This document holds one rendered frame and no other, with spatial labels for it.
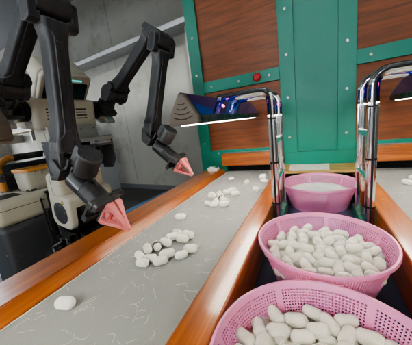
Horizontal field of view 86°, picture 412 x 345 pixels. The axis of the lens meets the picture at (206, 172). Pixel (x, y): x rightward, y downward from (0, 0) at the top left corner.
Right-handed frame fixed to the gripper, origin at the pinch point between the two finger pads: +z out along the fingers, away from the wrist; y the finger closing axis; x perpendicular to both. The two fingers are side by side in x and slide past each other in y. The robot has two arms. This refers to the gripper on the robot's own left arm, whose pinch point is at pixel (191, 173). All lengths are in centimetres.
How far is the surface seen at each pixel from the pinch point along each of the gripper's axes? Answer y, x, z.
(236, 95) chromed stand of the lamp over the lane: -10.6, -36.2, 1.1
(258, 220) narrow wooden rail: -22.2, -14.9, 28.5
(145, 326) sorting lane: -57, -6, 22
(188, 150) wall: 230, 102, -82
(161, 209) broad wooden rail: -17.1, 9.4, 2.3
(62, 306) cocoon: -59, 4, 9
